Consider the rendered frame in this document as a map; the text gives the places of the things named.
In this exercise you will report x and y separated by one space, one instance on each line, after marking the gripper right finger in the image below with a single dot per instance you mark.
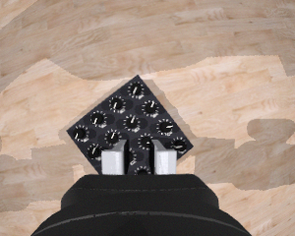
161 160

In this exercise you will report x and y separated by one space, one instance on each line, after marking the black knob box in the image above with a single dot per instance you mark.
151 122

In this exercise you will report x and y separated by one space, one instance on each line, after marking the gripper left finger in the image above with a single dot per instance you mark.
116 161

